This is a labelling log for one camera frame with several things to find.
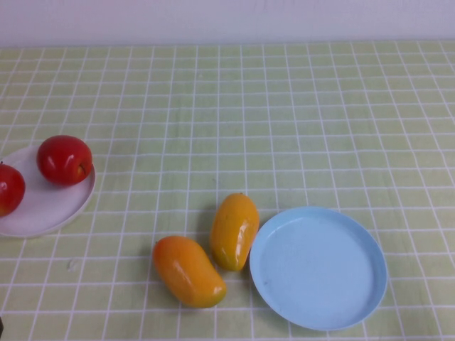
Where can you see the red apple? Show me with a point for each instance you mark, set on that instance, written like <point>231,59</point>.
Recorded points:
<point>64,160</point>
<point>10,192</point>

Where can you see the green checked tablecloth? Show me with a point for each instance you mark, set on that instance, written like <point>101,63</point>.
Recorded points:
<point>320,106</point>

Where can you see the light blue round plate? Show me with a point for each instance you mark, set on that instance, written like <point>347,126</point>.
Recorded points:
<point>320,270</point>

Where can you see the orange tinted yellow mango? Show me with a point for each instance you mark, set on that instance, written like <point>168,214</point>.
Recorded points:
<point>188,271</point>

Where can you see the white round plate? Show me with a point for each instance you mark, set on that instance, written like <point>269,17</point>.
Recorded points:
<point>46,206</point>

